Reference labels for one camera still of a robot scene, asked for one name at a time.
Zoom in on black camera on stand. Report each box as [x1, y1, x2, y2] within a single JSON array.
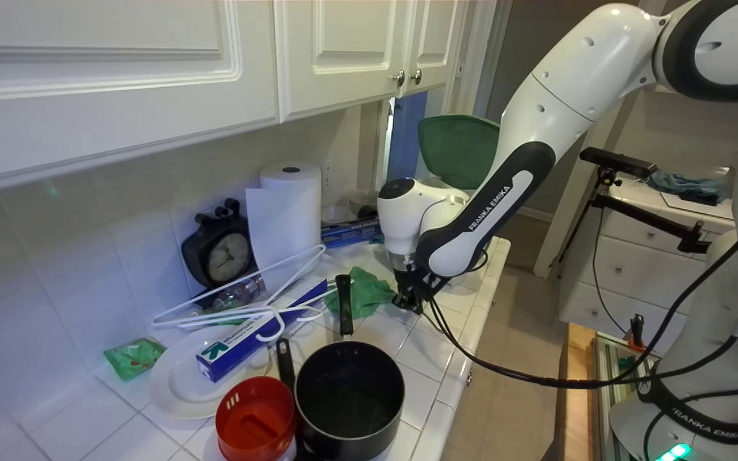
[[564, 146, 710, 255]]

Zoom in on green cloth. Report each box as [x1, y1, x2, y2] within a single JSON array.
[[350, 265, 396, 320]]

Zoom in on white plastic hanger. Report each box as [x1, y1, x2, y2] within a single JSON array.
[[152, 242, 327, 328]]

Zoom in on red bowl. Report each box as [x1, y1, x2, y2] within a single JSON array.
[[215, 377, 295, 461]]

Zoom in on blue foil box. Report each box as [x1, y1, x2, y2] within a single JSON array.
[[198, 282, 333, 382]]

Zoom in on wooden board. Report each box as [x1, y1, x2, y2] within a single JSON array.
[[560, 322, 597, 461]]

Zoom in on white paper towel roll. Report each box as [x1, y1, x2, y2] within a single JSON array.
[[247, 163, 320, 292]]

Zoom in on blue box behind bin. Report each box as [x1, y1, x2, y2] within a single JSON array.
[[320, 220, 382, 249]]

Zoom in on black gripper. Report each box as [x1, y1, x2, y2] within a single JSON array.
[[393, 268, 441, 313]]

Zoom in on white upper cabinets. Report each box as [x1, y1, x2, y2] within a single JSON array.
[[0, 0, 497, 186]]

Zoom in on black saucepan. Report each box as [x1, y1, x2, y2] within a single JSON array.
[[295, 273, 406, 461]]

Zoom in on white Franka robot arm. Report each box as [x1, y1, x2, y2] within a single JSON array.
[[379, 0, 738, 461]]

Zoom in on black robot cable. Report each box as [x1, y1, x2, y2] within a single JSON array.
[[418, 181, 738, 392]]

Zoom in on green bin lid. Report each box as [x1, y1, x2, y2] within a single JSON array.
[[418, 115, 500, 190]]

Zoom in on white plate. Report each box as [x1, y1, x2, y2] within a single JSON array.
[[150, 324, 238, 420]]

